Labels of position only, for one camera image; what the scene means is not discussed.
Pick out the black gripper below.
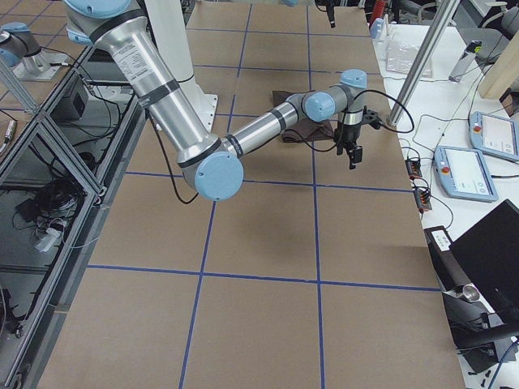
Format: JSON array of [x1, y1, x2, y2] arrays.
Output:
[[333, 106, 381, 170], [315, 0, 337, 28]]

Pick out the dark brown t-shirt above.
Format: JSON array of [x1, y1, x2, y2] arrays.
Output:
[[272, 90, 334, 143]]

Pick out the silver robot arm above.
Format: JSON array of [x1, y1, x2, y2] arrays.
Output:
[[66, 1, 380, 201], [281, 0, 340, 28]]

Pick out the red cylinder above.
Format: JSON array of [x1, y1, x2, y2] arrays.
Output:
[[370, 0, 387, 25]]

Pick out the clear plastic bag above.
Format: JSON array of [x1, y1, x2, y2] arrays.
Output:
[[385, 41, 420, 74]]

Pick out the near blue teach pendant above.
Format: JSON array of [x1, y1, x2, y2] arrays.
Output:
[[434, 146, 499, 203]]

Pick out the blue teach pendant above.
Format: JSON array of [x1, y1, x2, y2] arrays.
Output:
[[469, 111, 518, 162], [434, 146, 499, 203]]

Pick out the far blue teach pendant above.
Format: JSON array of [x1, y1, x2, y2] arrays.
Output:
[[469, 111, 518, 162]]

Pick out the black box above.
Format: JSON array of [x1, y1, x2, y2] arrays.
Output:
[[425, 199, 518, 373]]

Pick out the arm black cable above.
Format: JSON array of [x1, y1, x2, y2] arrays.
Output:
[[145, 89, 415, 206]]

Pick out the aluminium frame post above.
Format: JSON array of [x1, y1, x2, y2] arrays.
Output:
[[388, 0, 460, 125]]

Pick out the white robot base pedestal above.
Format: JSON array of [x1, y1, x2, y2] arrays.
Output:
[[144, 0, 218, 131]]

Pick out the aluminium frame rack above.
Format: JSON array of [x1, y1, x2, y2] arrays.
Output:
[[1, 48, 144, 388]]

